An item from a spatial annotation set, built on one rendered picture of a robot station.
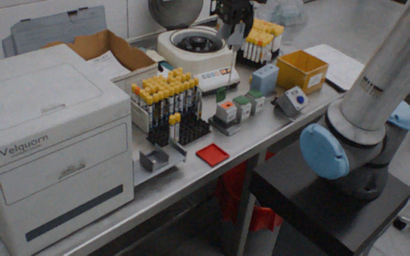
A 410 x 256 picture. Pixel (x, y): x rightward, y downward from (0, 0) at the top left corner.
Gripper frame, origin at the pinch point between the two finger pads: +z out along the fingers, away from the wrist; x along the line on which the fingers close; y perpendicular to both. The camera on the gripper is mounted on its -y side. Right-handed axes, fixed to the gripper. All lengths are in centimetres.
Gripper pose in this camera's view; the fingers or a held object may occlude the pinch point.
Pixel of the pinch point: (234, 45)
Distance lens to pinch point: 108.3
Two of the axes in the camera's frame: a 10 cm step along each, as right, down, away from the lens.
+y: -7.1, 3.7, -6.0
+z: -0.9, 8.0, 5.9
